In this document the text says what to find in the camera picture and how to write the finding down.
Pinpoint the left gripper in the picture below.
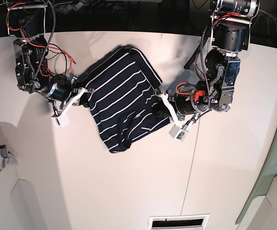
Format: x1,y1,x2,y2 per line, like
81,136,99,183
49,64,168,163
151,82,211,126

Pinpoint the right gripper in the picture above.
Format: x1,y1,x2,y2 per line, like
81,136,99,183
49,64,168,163
44,74,95,119

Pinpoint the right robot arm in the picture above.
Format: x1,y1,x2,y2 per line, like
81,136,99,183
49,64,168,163
4,0,94,118

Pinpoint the navy white striped t-shirt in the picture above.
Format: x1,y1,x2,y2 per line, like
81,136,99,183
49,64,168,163
79,45,170,153

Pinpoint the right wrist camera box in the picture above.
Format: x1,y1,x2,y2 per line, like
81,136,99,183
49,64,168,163
53,115,70,127

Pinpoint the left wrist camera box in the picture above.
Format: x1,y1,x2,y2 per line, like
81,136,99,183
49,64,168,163
169,125,189,142

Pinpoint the black power strip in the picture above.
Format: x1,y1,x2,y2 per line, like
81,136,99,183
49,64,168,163
83,0,116,13

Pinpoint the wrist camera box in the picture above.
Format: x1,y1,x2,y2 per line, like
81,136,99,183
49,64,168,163
169,125,189,142
53,115,70,127

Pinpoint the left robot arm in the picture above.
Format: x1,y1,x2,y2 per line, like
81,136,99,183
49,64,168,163
153,0,260,124

